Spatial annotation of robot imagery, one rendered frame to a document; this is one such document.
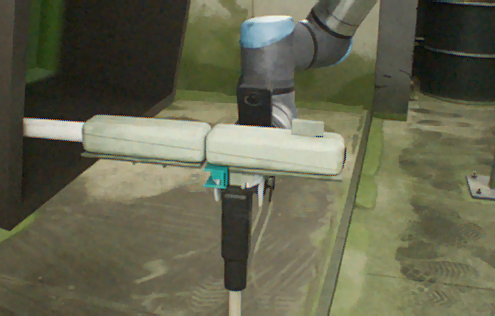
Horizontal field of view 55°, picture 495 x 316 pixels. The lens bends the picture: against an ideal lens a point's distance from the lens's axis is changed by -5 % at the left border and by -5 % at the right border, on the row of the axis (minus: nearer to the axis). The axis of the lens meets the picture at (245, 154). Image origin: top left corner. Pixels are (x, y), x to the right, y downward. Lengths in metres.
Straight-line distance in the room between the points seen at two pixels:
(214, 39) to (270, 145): 2.24
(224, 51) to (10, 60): 2.28
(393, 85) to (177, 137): 2.13
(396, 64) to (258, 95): 1.99
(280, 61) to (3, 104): 0.45
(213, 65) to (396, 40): 0.98
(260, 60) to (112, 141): 0.32
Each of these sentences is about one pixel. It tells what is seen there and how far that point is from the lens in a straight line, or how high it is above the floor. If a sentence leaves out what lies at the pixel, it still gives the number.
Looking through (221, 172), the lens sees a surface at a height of 0.52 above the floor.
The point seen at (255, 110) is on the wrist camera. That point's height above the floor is 0.55.
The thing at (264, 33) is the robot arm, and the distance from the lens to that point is 0.81.
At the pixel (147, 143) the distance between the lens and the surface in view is 0.58.
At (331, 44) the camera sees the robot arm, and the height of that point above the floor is 0.61.
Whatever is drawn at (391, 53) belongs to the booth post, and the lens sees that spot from 2.61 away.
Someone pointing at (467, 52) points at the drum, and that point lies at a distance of 3.11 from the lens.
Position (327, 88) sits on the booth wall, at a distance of 2.66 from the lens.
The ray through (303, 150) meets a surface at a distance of 0.55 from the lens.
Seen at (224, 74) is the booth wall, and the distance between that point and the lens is 2.78.
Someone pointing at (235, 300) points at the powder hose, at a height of 0.33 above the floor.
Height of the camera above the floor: 0.74
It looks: 21 degrees down
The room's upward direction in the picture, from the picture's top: straight up
